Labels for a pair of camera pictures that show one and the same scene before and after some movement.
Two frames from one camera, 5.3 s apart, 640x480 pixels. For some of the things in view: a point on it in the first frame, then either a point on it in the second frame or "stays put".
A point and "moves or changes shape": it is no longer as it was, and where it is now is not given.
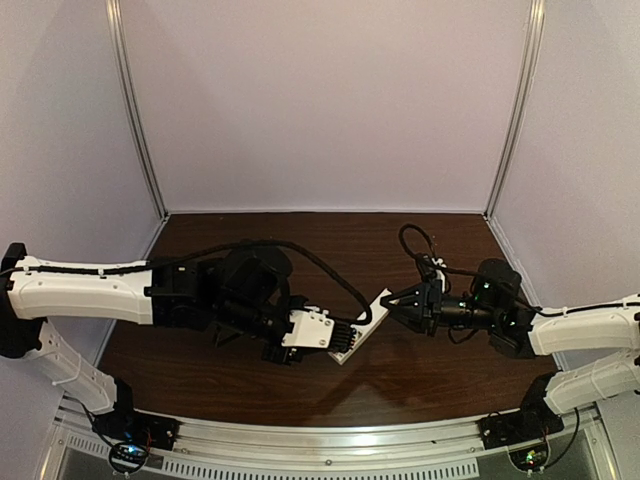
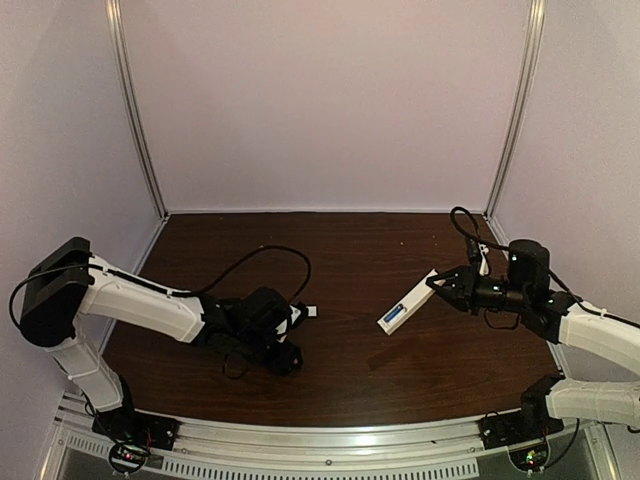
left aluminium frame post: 113,16 stays put
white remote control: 361,332 moves or changes shape
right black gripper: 427,305 → 461,296
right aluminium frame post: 537,11 stays put
